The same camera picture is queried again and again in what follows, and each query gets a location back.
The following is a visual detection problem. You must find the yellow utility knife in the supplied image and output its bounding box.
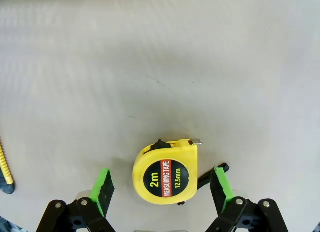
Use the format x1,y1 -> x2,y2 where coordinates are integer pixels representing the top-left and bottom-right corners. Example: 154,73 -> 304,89
0,132 -> 16,195

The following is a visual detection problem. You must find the yellow tape measure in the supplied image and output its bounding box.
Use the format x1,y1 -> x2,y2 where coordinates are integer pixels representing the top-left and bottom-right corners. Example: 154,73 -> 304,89
132,138 -> 230,207

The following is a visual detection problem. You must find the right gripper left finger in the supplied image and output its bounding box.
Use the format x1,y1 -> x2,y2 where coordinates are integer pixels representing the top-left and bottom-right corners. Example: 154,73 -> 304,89
36,168 -> 117,232

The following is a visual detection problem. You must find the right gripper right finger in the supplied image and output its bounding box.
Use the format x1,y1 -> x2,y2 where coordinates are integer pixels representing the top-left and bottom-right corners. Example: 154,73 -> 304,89
204,166 -> 290,232

